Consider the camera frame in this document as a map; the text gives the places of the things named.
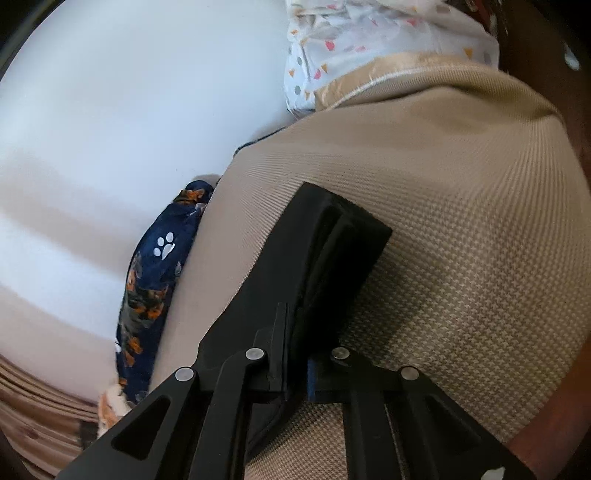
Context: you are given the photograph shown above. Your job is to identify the beige woven bed mat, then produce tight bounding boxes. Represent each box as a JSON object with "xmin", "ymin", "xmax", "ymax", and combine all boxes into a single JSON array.
[{"xmin": 150, "ymin": 51, "xmax": 591, "ymax": 480}]

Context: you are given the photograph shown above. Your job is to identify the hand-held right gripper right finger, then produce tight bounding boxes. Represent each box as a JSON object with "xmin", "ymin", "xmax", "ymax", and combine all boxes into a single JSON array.
[{"xmin": 305, "ymin": 347, "xmax": 537, "ymax": 480}]

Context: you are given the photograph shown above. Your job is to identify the navy dog print blanket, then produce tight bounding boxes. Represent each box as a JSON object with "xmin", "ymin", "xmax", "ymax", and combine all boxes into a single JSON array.
[{"xmin": 115, "ymin": 131, "xmax": 284, "ymax": 407}]

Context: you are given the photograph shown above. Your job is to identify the beige pleated curtain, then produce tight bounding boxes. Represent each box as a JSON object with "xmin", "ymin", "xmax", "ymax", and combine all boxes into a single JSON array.
[{"xmin": 0, "ymin": 353, "xmax": 116, "ymax": 480}]

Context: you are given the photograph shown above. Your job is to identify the black pants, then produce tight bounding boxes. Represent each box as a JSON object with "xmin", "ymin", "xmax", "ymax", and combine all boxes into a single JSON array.
[{"xmin": 193, "ymin": 181, "xmax": 393, "ymax": 462}]

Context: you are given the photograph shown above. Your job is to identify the white floral pillow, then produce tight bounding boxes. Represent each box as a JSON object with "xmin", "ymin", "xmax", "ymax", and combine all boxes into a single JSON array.
[{"xmin": 97, "ymin": 383, "xmax": 132, "ymax": 437}]

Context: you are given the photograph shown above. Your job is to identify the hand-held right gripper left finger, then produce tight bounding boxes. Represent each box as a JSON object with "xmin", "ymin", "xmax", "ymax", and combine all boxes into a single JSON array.
[{"xmin": 55, "ymin": 304, "xmax": 290, "ymax": 480}]

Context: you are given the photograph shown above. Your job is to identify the white spotted cloth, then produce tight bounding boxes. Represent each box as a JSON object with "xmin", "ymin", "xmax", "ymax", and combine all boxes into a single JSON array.
[{"xmin": 283, "ymin": 0, "xmax": 502, "ymax": 112}]

